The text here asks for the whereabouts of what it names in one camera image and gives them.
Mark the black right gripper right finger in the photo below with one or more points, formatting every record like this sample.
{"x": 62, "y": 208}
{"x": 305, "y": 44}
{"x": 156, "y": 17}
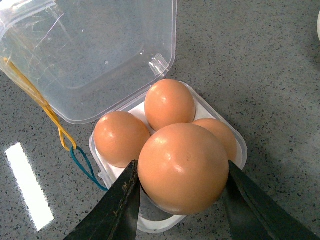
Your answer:
{"x": 253, "y": 215}

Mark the brown egg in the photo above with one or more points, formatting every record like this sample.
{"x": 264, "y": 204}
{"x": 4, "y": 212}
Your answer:
{"x": 220, "y": 130}
{"x": 119, "y": 138}
{"x": 169, "y": 102}
{"x": 183, "y": 168}

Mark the white round bowl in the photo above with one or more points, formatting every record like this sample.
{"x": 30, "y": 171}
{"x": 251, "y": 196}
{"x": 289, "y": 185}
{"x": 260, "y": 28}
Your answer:
{"x": 318, "y": 25}

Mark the yellow rubber band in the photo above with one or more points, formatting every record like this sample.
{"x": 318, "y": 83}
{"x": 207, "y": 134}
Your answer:
{"x": 67, "y": 141}

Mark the brown egg back in box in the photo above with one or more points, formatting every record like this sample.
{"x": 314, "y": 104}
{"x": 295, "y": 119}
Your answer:
{"x": 169, "y": 102}

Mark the clear plastic egg box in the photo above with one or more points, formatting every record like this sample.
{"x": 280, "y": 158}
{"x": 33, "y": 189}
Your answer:
{"x": 85, "y": 57}

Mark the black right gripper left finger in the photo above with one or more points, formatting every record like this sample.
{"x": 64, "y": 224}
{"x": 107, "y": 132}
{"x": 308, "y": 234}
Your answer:
{"x": 115, "y": 217}

